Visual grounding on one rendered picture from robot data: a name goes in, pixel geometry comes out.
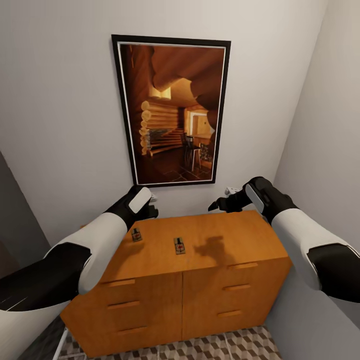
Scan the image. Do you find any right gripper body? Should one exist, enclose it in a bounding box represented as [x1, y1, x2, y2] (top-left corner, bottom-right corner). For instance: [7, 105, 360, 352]
[216, 194, 245, 213]

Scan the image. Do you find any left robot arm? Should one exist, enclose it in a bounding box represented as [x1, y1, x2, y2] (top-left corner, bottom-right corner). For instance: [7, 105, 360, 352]
[0, 186, 159, 360]

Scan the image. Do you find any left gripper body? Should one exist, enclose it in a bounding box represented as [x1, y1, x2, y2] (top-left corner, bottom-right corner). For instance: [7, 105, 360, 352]
[137, 205, 156, 221]

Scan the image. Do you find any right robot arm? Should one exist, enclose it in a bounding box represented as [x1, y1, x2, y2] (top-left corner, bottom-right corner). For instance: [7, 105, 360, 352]
[208, 178, 360, 329]

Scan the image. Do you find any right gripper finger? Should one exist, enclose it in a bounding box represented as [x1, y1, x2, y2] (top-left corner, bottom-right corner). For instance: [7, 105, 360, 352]
[208, 201, 219, 211]

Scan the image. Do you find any mousetrap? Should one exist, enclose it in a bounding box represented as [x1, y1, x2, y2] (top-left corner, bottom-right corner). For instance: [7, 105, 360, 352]
[174, 237, 186, 255]
[130, 227, 143, 243]

